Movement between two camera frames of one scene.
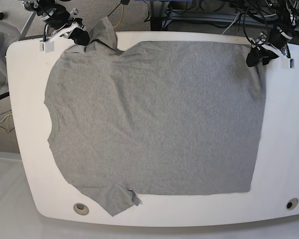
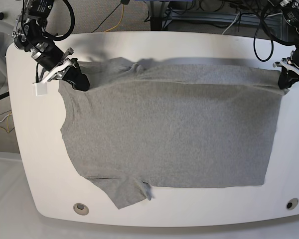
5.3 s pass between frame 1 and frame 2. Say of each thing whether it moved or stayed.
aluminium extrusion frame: stayed
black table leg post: stayed
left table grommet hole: stayed
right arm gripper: moved
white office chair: stayed
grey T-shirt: moved
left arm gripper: moved
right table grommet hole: stayed
